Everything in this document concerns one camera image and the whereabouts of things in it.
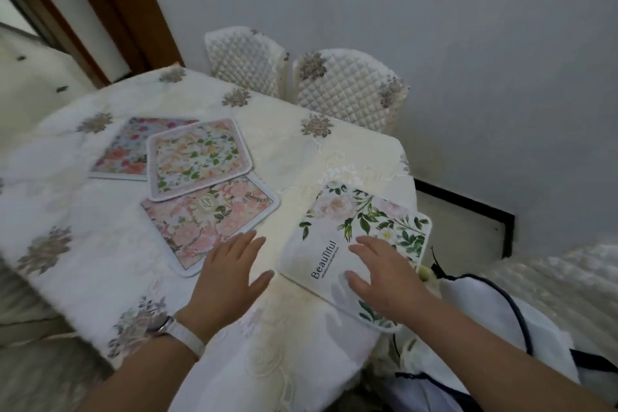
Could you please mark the person's right hand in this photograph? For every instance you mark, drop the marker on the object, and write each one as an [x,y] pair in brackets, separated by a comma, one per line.
[391,286]

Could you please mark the person's left hand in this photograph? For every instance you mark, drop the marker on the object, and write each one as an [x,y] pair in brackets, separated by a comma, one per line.
[222,281]

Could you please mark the pink floral placemat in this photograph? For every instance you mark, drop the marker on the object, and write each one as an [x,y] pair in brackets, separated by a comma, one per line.
[203,223]

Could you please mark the white Beautiful floral placemat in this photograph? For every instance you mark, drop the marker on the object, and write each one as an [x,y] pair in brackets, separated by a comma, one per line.
[328,238]

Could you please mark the green leaf orange flower placemat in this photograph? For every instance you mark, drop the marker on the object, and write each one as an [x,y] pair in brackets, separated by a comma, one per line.
[198,158]

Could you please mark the blue floral placemat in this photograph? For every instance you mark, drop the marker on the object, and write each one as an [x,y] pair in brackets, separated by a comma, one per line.
[120,151]

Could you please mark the person's left forearm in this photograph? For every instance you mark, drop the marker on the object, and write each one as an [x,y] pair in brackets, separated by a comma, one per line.
[140,382]

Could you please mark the person's right forearm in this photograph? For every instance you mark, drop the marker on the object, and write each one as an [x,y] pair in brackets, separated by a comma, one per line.
[483,363]

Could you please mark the table with cream tablecloth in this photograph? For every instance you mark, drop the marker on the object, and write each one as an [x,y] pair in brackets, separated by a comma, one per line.
[289,151]

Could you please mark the smartwatch with white band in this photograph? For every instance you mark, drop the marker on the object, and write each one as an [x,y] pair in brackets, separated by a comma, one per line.
[186,337]

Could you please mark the white bag with black trim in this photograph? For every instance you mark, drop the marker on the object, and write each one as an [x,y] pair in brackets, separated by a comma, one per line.
[483,310]

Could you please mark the cream quilted chair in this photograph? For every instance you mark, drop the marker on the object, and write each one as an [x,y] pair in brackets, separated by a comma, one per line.
[569,291]
[246,59]
[343,88]

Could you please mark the brown wooden door frame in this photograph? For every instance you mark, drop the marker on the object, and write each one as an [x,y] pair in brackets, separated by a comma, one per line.
[130,6]

